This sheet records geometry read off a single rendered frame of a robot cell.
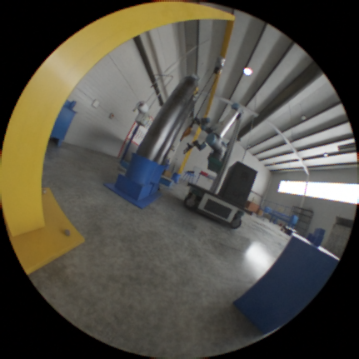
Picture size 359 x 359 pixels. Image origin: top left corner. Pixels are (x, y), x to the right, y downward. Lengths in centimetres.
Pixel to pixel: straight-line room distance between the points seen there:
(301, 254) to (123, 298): 51
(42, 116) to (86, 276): 43
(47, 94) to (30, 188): 24
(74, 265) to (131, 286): 18
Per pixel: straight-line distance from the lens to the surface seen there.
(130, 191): 94
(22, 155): 37
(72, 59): 38
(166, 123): 100
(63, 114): 216
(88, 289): 38
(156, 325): 37
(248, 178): 147
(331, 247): 671
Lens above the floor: 36
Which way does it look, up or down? 2 degrees down
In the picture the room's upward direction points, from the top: 24 degrees clockwise
